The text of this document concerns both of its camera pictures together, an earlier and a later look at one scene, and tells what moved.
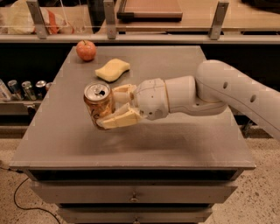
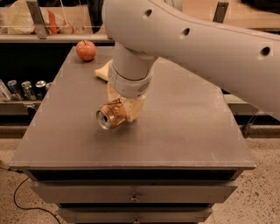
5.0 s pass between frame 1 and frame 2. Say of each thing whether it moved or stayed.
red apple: stayed
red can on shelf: stayed
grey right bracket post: stayed
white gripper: moved
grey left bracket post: stayed
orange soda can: moved
